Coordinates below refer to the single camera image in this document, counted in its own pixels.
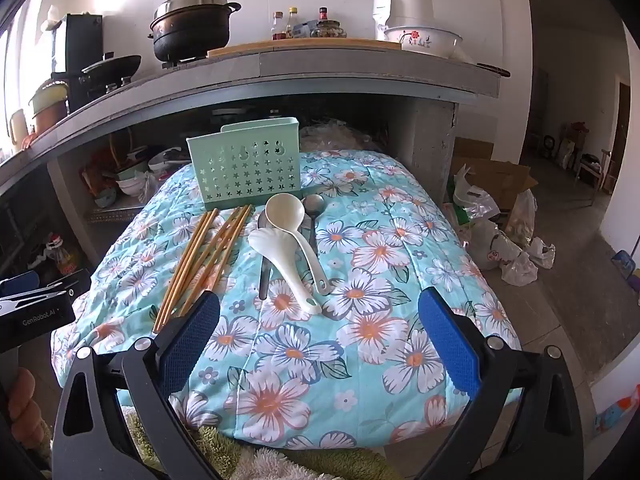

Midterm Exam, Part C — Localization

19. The bunch of wooden chopsticks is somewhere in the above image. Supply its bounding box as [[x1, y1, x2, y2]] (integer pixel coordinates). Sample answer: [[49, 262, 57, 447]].
[[152, 204, 253, 335]]

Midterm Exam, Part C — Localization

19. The glass jar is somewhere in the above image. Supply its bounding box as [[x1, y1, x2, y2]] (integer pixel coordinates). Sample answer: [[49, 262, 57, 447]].
[[310, 20, 348, 39]]

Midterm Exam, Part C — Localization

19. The pile of kitchen dishes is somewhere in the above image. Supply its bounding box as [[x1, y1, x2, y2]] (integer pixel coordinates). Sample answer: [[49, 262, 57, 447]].
[[80, 144, 192, 211]]

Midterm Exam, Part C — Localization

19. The concrete kitchen counter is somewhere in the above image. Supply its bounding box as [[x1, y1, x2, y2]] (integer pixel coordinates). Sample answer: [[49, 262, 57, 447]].
[[0, 42, 502, 281]]

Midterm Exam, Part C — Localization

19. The white plastic ladle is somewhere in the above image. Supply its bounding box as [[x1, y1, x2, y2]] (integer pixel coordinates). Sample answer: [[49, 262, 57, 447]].
[[265, 192, 328, 288]]

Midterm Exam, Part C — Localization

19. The blue dustpan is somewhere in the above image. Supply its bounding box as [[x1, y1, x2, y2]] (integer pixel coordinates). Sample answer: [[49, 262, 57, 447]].
[[611, 250, 636, 286]]

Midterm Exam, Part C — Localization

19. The brown wooden door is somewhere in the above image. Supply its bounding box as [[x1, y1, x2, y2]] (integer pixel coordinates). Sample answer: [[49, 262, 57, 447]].
[[610, 82, 632, 196]]

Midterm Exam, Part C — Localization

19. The white plastic bag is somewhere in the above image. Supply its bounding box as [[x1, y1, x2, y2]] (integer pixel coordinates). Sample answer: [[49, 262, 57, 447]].
[[527, 236, 556, 270], [452, 165, 501, 223], [469, 217, 524, 270], [500, 250, 540, 287]]

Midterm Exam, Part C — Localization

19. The steel pot lid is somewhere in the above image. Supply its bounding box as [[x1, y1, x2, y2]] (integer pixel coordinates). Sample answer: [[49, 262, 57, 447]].
[[152, 0, 231, 25]]

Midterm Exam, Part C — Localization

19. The wooden chair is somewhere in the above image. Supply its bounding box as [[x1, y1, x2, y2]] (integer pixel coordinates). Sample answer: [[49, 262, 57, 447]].
[[575, 149, 614, 206]]

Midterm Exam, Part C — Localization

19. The person's left hand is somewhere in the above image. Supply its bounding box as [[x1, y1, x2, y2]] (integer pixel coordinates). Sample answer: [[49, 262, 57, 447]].
[[7, 366, 45, 447]]

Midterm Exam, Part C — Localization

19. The floral turquoise blanket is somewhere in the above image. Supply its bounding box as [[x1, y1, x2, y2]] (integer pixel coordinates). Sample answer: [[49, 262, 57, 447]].
[[50, 149, 523, 453]]

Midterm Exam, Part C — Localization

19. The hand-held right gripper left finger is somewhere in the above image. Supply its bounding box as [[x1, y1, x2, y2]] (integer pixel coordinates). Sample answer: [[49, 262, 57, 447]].
[[50, 290, 223, 480]]

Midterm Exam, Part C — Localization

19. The green perforated utensil holder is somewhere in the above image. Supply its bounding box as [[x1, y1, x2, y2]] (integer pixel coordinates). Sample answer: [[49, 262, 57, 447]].
[[186, 117, 303, 213]]

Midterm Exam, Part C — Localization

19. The clear plastic bag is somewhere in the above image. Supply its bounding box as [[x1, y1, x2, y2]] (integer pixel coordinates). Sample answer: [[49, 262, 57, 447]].
[[300, 119, 382, 155]]

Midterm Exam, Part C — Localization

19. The white rice cooker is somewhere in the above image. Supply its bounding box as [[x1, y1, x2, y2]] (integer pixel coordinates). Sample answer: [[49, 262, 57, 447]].
[[372, 0, 435, 41]]

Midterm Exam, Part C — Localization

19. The dark pan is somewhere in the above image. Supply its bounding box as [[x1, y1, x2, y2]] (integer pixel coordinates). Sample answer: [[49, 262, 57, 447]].
[[475, 61, 512, 79]]

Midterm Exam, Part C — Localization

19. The green white fleece cloth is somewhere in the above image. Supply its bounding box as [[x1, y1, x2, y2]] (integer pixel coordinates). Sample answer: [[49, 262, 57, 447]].
[[120, 402, 401, 480]]

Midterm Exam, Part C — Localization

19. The flowered enamel basin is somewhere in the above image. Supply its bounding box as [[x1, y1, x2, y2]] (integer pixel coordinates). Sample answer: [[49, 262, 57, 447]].
[[383, 26, 465, 60]]

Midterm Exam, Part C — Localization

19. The black stockpot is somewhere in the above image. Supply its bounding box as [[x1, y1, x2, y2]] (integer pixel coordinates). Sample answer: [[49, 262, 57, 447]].
[[147, 2, 242, 63]]

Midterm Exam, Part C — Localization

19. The black wok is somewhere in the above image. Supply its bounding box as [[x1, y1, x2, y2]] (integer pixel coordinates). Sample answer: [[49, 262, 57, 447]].
[[80, 54, 143, 86]]

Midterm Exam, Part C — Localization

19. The cream mug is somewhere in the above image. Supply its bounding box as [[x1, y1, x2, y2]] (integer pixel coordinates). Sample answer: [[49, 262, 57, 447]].
[[9, 109, 29, 153]]

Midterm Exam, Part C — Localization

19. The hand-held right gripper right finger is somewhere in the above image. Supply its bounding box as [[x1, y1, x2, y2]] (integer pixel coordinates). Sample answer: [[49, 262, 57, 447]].
[[417, 287, 596, 480]]

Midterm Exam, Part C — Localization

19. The black rectangular appliance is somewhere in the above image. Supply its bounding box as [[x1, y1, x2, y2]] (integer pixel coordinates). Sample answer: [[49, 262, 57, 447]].
[[52, 12, 104, 75]]

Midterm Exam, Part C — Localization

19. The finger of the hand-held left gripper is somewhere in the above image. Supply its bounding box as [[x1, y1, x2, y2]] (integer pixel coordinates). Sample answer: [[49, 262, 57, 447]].
[[0, 269, 92, 317]]

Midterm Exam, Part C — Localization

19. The white rice paddle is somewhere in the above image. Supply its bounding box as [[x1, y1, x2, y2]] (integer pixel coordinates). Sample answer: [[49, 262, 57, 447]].
[[248, 227, 323, 316]]

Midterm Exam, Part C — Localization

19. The wooden cutting board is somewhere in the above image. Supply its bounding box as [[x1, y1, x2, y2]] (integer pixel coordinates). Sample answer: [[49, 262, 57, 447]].
[[206, 37, 404, 59]]

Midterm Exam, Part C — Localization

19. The cream enamel pot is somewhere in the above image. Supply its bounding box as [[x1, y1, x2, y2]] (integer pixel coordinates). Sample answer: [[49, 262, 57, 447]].
[[27, 80, 70, 136]]

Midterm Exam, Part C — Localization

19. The cardboard box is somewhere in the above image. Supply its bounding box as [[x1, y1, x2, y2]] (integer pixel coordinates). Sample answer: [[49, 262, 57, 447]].
[[450, 137, 539, 213]]

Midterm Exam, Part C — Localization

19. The cooking oil bottle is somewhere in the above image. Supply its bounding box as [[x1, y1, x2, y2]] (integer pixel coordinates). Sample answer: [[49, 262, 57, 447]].
[[44, 233, 82, 275]]

